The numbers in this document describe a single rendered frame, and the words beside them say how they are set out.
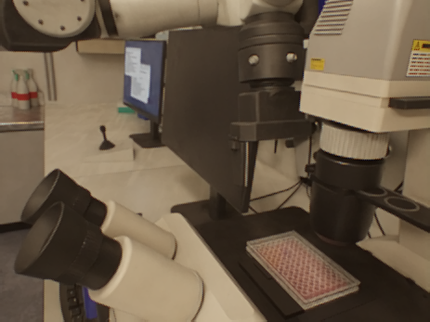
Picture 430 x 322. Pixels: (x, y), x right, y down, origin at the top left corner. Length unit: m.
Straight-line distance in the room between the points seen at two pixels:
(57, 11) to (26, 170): 2.02
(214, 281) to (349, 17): 0.26
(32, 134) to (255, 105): 1.98
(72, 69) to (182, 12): 2.44
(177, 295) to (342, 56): 0.25
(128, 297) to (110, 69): 2.69
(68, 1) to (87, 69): 2.46
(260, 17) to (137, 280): 0.34
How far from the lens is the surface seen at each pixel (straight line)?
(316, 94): 0.37
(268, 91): 0.44
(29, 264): 0.25
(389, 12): 0.33
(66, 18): 0.41
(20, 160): 2.36
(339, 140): 0.35
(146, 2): 0.44
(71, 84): 2.86
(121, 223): 0.30
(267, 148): 1.46
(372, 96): 0.32
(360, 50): 0.33
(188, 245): 0.33
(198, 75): 0.84
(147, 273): 0.25
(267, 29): 0.44
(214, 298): 0.28
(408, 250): 0.59
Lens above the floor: 1.23
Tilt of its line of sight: 17 degrees down
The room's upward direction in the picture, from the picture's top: 3 degrees clockwise
